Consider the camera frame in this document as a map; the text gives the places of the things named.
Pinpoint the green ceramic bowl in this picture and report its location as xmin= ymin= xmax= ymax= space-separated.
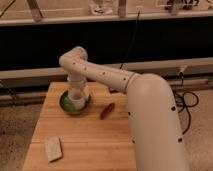
xmin=59 ymin=91 xmax=91 ymax=115

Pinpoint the black hanging cable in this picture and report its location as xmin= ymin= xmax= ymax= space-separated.
xmin=119 ymin=9 xmax=141 ymax=70

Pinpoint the black cable on floor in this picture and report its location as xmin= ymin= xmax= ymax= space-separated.
xmin=171 ymin=71 xmax=200 ymax=136

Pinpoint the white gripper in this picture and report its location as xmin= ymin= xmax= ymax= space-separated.
xmin=68 ymin=81 xmax=86 ymax=100

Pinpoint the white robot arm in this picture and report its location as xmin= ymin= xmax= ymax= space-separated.
xmin=59 ymin=46 xmax=190 ymax=171

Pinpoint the brown dried chili pepper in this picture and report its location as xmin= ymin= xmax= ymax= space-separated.
xmin=100 ymin=103 xmax=115 ymax=119

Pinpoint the grey sponge block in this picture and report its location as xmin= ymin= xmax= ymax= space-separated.
xmin=45 ymin=137 xmax=63 ymax=162

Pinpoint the white ceramic cup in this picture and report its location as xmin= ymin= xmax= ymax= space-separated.
xmin=70 ymin=96 xmax=86 ymax=111

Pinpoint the brown wooden brush block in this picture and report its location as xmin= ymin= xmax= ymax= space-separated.
xmin=109 ymin=88 xmax=118 ymax=93

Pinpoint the wooden cutting board table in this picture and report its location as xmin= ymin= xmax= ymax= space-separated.
xmin=22 ymin=82 xmax=136 ymax=171

